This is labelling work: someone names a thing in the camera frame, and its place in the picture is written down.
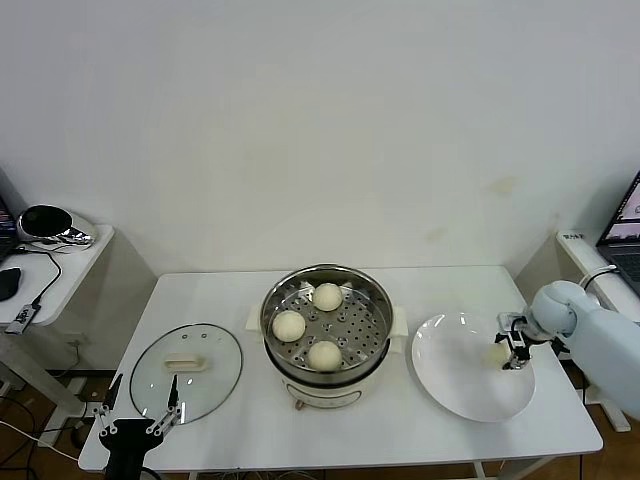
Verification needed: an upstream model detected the grey laptop with keyboard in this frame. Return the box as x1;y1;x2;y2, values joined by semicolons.
596;172;640;299

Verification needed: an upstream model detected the black and white charger cable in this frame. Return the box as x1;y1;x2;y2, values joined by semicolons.
582;266;619;301

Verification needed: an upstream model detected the laptop screen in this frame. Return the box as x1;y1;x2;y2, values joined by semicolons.
0;192;24;266

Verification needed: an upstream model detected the white side table with label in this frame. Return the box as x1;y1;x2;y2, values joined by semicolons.
556;230;640;434

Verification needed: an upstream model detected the glass lid with cream handle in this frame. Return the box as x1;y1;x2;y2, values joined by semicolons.
130;323;245;426

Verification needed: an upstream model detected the cream electric cooking pot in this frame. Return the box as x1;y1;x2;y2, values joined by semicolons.
247;304;409;412

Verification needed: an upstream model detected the white side table with device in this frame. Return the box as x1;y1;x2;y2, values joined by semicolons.
0;223;117;416

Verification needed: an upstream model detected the thin black hub cable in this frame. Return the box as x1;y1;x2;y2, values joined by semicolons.
12;247;64;307

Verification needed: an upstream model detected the stainless steel steamer basket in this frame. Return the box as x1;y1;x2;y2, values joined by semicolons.
261;265;395;381

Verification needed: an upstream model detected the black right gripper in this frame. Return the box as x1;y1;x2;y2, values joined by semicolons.
493;319;539;372

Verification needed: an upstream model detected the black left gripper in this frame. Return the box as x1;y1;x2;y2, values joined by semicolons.
93;373;182;480

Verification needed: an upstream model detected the white round plate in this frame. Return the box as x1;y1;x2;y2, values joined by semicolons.
411;312;537;424

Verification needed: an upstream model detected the white steamed baozi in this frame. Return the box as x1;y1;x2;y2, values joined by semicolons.
272;310;307;344
306;339;343;372
312;282;345;312
483;342;511;370

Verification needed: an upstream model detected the grey usb hub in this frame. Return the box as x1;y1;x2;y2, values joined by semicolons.
4;303;42;335

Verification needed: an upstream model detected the white floor cable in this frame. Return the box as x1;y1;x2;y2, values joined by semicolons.
0;419;81;464

